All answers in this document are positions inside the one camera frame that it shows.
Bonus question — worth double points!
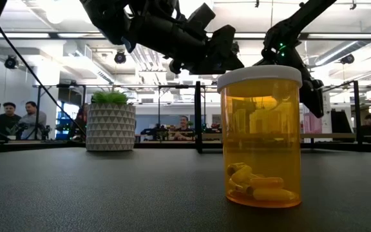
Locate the white cabinet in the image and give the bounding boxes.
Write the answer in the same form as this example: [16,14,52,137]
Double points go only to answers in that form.
[320,92,334,143]

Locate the black hanging camera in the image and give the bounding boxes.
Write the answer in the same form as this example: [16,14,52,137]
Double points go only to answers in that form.
[113,50,128,64]
[339,53,356,65]
[4,55,19,70]

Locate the black table mat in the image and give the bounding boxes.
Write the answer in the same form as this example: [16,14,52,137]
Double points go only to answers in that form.
[0,147,371,232]

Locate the succulent in triangle-patterned pot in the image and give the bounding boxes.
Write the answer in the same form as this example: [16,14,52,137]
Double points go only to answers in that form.
[86,90,137,152]

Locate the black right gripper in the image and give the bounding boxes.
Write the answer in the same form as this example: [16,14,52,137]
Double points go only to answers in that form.
[299,77,325,119]

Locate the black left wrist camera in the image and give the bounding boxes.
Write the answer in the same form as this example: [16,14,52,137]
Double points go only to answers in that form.
[187,2,217,30]

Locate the large amber bottle yellow capsules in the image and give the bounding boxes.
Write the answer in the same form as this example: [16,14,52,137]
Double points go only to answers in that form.
[216,65,303,209]

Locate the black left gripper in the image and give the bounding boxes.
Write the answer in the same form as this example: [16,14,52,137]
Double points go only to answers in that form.
[169,24,245,75]

